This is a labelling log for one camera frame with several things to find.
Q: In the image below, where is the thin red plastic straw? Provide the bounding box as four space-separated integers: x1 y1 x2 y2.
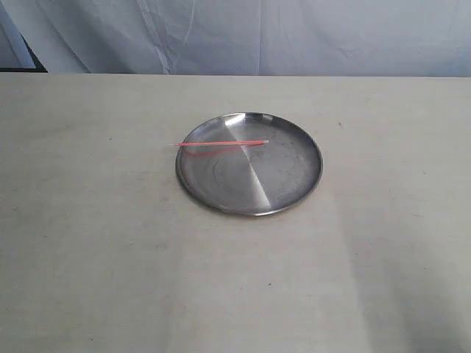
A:
163 140 269 148

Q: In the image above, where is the round stainless steel plate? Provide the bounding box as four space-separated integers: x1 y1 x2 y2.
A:
175 112 323 216

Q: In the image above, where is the white backdrop cloth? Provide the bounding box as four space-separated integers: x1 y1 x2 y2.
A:
1 1 470 76

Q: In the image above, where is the dark panel behind cloth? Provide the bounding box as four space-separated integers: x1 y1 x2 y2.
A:
0 4 47 73

